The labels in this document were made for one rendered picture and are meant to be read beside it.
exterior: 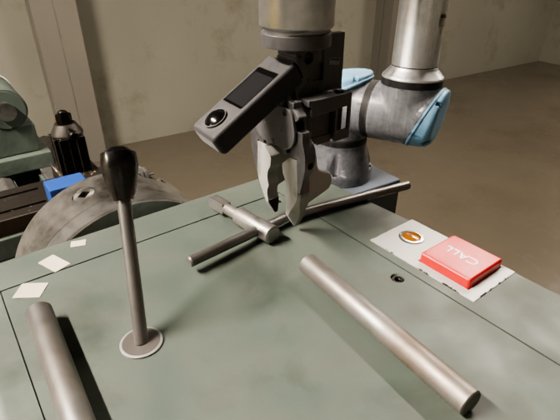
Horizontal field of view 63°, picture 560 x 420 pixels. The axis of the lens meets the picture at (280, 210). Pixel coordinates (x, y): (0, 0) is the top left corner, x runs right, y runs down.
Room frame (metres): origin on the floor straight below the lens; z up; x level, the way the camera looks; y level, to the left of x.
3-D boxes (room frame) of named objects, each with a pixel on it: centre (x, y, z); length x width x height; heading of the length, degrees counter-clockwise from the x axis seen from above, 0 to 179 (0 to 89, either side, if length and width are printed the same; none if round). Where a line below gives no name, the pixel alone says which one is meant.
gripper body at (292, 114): (0.49, -0.02, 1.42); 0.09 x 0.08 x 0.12; 127
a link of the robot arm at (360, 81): (0.94, -0.14, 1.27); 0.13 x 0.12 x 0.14; 60
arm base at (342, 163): (0.94, -0.13, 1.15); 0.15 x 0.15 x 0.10
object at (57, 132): (1.15, 0.57, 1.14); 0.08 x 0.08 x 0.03
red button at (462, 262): (0.39, -0.19, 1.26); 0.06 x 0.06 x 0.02; 37
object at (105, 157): (0.36, 0.14, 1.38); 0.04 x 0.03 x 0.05; 37
